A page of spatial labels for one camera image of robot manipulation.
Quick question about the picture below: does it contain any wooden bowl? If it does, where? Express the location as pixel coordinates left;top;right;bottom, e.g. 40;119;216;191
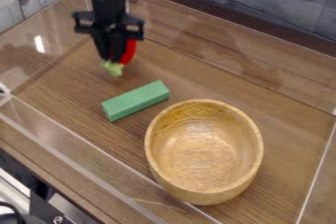
144;99;264;205

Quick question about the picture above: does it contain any black cable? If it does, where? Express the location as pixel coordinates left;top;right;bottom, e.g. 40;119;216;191
0;200;24;224

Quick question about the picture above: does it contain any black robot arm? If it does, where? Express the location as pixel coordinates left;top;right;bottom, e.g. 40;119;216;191
72;0;144;65

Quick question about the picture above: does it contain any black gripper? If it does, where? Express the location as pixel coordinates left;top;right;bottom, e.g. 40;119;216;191
72;0;144;62

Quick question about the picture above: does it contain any red plush fruit green stem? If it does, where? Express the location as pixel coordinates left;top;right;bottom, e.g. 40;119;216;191
101;39;136;77

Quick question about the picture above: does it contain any black metal clamp bracket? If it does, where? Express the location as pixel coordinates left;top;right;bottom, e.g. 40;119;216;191
29;192;75;224

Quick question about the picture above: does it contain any green rectangular block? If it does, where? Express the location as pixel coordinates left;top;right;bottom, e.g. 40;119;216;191
101;81;171;122

